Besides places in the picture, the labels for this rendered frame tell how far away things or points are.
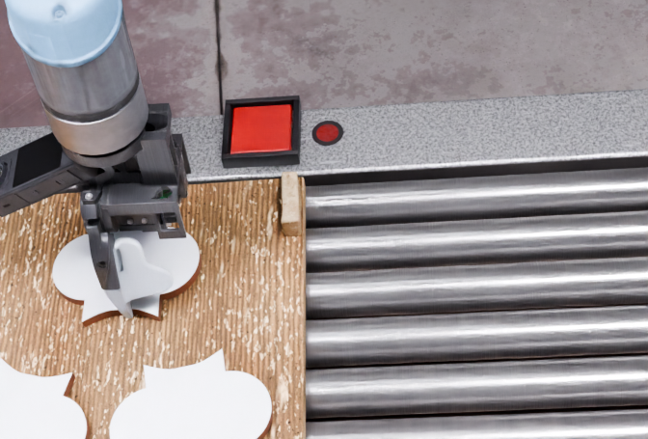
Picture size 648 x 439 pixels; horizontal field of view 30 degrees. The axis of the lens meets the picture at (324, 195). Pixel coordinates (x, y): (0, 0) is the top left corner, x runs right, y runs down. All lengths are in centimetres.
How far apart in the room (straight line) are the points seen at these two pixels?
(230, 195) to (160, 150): 22
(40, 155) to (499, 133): 45
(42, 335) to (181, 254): 14
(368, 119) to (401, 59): 129
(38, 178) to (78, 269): 16
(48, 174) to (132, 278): 13
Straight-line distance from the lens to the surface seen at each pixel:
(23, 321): 113
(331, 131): 121
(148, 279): 104
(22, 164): 101
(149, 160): 96
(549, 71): 248
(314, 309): 110
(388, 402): 105
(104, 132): 91
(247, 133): 120
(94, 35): 84
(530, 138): 120
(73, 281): 112
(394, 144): 119
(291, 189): 111
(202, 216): 114
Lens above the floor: 185
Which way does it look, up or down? 54 degrees down
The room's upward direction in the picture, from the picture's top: 10 degrees counter-clockwise
